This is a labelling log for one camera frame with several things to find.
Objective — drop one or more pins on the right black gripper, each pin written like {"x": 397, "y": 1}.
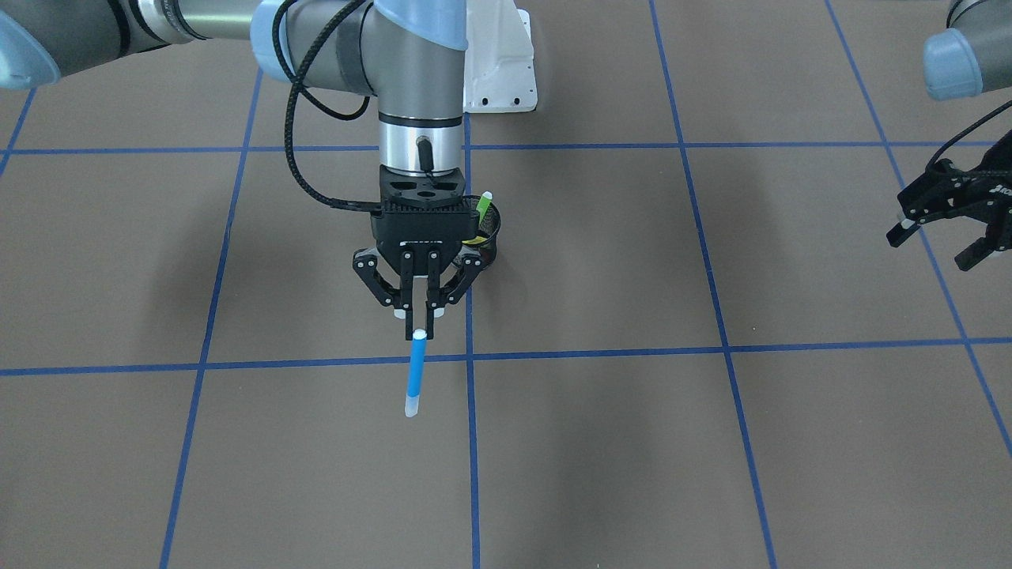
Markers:
{"x": 423, "y": 250}

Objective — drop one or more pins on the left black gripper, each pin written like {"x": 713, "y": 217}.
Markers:
{"x": 974, "y": 192}

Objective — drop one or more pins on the blue highlighter pen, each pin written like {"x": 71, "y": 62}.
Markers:
{"x": 418, "y": 344}

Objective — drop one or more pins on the green highlighter pen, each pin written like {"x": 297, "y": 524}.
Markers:
{"x": 484, "y": 203}

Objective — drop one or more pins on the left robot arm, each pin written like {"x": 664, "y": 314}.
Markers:
{"x": 971, "y": 57}

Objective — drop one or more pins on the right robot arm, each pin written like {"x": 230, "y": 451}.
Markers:
{"x": 406, "y": 59}

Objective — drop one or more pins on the black mesh pen cup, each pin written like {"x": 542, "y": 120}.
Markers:
{"x": 490, "y": 225}

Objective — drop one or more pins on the brown table mat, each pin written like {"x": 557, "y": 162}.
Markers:
{"x": 696, "y": 348}

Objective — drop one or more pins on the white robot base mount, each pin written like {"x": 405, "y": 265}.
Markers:
{"x": 499, "y": 67}

